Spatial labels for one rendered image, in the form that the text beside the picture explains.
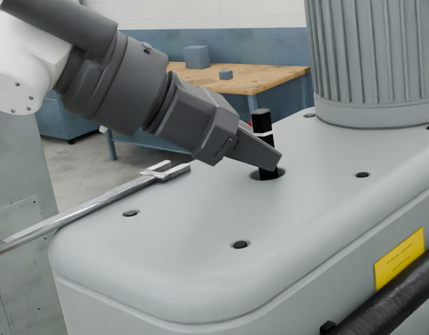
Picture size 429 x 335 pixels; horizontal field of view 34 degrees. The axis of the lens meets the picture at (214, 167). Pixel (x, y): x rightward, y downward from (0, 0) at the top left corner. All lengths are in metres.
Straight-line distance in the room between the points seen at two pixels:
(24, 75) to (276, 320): 0.29
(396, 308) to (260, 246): 0.15
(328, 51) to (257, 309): 0.38
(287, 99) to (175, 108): 5.74
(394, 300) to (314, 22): 0.35
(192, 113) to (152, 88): 0.04
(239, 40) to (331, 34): 5.77
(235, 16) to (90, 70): 5.96
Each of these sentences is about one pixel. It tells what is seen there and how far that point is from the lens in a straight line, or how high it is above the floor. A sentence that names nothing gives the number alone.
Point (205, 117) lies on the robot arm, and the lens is 0.65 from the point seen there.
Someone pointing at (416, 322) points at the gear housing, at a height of 1.71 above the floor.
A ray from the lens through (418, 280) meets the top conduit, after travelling 0.68.
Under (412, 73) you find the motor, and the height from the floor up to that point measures 1.95.
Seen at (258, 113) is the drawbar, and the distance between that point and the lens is 0.69.
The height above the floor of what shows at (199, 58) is 0.99.
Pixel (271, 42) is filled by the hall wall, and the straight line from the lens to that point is 6.33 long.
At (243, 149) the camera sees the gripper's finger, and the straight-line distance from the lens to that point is 0.67.
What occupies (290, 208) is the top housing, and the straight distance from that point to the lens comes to 0.63.
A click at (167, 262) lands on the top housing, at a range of 0.57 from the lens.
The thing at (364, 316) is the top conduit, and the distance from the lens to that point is 0.62.
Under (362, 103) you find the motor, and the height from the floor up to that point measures 1.92.
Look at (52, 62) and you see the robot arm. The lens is 0.62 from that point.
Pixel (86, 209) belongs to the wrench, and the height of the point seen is 1.90.
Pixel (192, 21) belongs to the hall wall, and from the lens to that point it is 7.00.
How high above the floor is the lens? 2.14
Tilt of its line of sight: 19 degrees down
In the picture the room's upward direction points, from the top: 9 degrees counter-clockwise
